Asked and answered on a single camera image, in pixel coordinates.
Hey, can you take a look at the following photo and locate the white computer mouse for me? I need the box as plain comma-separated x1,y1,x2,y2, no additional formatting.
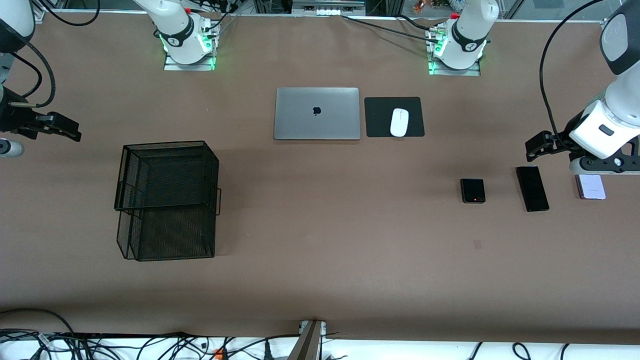
389,108,410,138

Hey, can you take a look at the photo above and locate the silver closed laptop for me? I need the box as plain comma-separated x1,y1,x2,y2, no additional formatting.
273,87,361,141

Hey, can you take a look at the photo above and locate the black mouse pad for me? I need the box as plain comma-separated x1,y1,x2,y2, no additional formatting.
364,96,426,138

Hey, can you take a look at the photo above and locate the aluminium support post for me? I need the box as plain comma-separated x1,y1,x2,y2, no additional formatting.
287,320,327,360

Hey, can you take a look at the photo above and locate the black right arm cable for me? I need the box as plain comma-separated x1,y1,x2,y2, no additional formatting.
0,0,101,109

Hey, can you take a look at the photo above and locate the thick black table cable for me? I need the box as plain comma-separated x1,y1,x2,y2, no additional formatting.
341,15,437,43

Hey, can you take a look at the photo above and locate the white power strip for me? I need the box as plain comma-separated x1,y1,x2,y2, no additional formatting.
291,0,367,17

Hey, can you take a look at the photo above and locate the black mesh two-tier tray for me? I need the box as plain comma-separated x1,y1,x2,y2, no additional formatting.
113,140,222,262

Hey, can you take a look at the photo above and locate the small black flip phone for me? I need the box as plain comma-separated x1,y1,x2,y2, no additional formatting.
460,178,486,204

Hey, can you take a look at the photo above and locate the short black table cable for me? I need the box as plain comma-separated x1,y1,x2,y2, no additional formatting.
397,14,432,31

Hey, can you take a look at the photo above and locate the lavender flip phone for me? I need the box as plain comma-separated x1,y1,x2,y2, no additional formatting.
575,173,607,201

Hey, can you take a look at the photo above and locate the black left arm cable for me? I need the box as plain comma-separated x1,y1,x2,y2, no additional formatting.
539,0,606,146

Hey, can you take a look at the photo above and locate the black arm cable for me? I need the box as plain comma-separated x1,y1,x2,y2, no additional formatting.
0,0,101,109
539,0,606,146

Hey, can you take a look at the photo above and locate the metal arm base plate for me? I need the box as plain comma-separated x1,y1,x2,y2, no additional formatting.
428,27,482,77
163,25,217,72

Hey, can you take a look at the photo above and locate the long black smartphone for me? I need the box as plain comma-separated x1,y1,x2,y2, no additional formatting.
515,166,550,213

